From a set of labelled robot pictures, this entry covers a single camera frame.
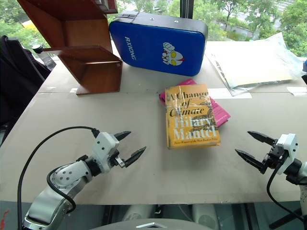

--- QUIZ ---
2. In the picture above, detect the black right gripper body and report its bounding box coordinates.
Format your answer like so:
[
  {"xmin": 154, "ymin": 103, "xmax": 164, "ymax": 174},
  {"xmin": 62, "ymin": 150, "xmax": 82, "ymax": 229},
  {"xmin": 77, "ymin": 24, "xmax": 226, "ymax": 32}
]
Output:
[{"xmin": 260, "ymin": 143, "xmax": 290, "ymax": 175}]

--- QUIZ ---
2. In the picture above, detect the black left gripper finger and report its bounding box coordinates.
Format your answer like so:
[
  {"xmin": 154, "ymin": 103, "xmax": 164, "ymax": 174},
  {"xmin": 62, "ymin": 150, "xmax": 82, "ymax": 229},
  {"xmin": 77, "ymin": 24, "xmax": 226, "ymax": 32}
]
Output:
[
  {"xmin": 113, "ymin": 130, "xmax": 132, "ymax": 142},
  {"xmin": 124, "ymin": 146, "xmax": 147, "ymax": 168}
]

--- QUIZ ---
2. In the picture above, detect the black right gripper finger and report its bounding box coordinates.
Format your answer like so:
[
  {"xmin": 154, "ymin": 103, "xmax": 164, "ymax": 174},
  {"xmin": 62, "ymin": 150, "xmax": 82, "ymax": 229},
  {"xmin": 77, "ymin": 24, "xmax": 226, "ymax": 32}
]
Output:
[
  {"xmin": 247, "ymin": 130, "xmax": 277, "ymax": 146},
  {"xmin": 235, "ymin": 149, "xmax": 265, "ymax": 172}
]

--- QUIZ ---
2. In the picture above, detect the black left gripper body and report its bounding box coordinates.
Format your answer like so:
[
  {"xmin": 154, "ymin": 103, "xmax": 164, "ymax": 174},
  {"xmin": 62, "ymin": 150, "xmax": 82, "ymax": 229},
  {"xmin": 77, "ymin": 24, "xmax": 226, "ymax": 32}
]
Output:
[{"xmin": 109, "ymin": 149, "xmax": 128, "ymax": 169}]

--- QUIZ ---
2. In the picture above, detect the pink book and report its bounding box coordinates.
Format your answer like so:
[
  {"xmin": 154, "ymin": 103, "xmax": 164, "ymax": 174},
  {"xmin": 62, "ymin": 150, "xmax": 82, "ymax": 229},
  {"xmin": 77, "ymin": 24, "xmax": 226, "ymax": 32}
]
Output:
[{"xmin": 158, "ymin": 78, "xmax": 232, "ymax": 128}]

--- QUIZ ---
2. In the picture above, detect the yellow paperback book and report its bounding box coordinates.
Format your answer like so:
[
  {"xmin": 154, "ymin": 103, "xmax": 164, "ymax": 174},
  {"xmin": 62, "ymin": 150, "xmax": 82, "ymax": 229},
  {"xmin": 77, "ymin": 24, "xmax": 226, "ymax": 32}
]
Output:
[{"xmin": 165, "ymin": 83, "xmax": 222, "ymax": 150}]

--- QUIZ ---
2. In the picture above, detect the brown wooden shelf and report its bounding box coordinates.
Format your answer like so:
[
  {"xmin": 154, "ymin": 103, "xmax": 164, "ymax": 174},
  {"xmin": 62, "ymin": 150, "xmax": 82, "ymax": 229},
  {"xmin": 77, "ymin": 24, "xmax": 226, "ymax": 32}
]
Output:
[{"xmin": 16, "ymin": 0, "xmax": 124, "ymax": 96}]

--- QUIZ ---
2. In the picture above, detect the pale rounded robot leg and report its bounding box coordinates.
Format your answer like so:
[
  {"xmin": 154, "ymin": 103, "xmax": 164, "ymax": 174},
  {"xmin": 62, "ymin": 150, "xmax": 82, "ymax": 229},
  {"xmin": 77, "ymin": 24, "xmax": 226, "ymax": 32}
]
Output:
[
  {"xmin": 121, "ymin": 204, "xmax": 157, "ymax": 229},
  {"xmin": 191, "ymin": 204, "xmax": 221, "ymax": 230}
]

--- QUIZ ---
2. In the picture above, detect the black stand leg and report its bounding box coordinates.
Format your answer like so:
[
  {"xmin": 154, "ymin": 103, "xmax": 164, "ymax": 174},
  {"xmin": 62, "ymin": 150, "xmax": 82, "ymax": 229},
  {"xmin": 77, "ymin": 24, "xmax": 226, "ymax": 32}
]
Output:
[{"xmin": 268, "ymin": 203, "xmax": 307, "ymax": 230}]

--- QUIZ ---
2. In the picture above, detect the grey robot torso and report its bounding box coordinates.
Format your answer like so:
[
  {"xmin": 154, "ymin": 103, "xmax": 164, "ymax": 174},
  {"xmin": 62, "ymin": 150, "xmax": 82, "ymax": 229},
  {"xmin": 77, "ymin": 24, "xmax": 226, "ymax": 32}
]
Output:
[{"xmin": 90, "ymin": 217, "xmax": 217, "ymax": 230}]

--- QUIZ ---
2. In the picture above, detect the clear plastic bag with papers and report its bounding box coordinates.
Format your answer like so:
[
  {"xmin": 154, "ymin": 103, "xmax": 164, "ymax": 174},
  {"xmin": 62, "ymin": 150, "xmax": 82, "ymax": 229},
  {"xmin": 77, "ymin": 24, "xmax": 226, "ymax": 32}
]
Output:
[{"xmin": 204, "ymin": 32, "xmax": 307, "ymax": 97}]

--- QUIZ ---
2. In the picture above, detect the blue and black hard case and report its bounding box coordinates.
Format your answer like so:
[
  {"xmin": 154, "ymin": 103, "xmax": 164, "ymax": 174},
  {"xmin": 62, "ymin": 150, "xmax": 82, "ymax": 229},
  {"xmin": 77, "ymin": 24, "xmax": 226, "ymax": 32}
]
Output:
[{"xmin": 108, "ymin": 10, "xmax": 209, "ymax": 78}]

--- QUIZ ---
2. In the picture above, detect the clear bottle with black cap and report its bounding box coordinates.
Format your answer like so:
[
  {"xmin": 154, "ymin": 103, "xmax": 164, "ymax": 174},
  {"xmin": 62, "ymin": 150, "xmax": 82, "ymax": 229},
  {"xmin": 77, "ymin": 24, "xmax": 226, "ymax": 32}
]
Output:
[{"xmin": 32, "ymin": 44, "xmax": 57, "ymax": 70}]

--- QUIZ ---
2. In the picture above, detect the black chair with dark cloth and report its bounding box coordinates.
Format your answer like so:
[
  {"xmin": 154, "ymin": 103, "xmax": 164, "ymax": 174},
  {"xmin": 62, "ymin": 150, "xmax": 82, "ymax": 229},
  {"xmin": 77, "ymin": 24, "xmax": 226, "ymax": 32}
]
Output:
[{"xmin": 0, "ymin": 35, "xmax": 57, "ymax": 147}]

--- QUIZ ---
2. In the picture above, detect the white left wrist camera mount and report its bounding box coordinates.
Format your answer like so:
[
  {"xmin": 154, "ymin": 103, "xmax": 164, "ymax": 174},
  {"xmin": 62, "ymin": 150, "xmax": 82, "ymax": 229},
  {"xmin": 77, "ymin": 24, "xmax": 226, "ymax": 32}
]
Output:
[{"xmin": 92, "ymin": 131, "xmax": 120, "ymax": 173}]

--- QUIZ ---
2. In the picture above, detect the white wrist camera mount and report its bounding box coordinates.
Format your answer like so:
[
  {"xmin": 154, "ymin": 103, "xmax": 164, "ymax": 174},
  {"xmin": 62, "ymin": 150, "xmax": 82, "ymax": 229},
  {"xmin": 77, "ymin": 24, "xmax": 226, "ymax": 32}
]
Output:
[
  {"xmin": 92, "ymin": 131, "xmax": 120, "ymax": 173},
  {"xmin": 275, "ymin": 133, "xmax": 299, "ymax": 176}
]

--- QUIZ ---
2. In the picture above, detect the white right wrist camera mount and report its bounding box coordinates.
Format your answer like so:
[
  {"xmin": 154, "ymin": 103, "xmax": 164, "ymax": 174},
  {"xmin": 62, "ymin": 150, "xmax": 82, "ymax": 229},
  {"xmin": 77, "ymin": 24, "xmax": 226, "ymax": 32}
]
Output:
[{"xmin": 275, "ymin": 133, "xmax": 299, "ymax": 176}]

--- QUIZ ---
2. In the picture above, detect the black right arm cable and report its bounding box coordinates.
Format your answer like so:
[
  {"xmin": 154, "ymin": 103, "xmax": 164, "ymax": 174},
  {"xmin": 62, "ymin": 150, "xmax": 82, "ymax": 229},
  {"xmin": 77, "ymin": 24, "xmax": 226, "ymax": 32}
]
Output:
[{"xmin": 266, "ymin": 153, "xmax": 307, "ymax": 224}]

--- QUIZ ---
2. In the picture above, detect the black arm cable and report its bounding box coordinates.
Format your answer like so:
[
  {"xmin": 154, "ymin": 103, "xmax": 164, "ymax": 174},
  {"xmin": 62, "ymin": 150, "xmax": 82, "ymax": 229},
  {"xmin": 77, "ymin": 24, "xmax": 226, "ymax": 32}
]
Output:
[
  {"xmin": 16, "ymin": 126, "xmax": 100, "ymax": 230},
  {"xmin": 266, "ymin": 153, "xmax": 307, "ymax": 224}
]

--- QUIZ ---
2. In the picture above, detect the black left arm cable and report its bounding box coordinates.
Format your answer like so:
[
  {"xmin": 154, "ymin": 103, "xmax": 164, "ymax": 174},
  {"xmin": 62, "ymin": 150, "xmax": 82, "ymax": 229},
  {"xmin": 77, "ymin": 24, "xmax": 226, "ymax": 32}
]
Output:
[{"xmin": 16, "ymin": 126, "xmax": 100, "ymax": 230}]

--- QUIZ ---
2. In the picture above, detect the black window frame post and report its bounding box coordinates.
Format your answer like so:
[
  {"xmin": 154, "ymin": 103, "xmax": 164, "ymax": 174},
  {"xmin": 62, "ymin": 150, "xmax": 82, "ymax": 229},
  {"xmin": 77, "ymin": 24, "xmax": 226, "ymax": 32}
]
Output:
[{"xmin": 179, "ymin": 0, "xmax": 195, "ymax": 19}]

